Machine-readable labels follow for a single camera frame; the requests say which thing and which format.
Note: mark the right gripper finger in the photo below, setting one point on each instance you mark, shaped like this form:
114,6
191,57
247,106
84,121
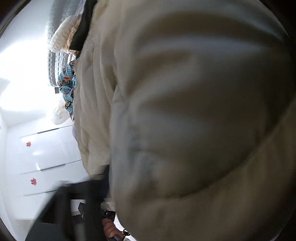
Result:
55,222

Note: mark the tan puffer jacket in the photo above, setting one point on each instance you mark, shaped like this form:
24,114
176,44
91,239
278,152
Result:
192,105

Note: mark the person hand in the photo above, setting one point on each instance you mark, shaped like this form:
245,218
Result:
110,229

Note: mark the white wardrobe doors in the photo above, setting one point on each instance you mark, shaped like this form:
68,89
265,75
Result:
38,157

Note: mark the floral white pillow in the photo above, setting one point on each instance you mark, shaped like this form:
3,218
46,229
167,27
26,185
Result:
61,115

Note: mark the blue cartoon print pajamas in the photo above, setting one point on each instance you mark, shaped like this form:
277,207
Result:
67,83

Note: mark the black garment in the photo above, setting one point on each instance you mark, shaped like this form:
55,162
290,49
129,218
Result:
83,28

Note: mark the beige striped knit garment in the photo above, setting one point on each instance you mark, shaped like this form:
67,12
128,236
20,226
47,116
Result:
63,36

